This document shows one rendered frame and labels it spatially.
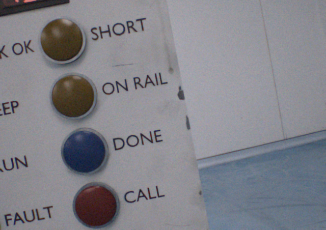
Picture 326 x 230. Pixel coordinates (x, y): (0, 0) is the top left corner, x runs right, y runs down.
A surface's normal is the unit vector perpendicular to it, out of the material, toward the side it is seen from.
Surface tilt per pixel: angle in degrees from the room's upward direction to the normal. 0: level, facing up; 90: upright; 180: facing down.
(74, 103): 93
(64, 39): 91
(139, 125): 90
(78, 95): 90
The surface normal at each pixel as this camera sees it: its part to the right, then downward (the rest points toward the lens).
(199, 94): 0.16, 0.02
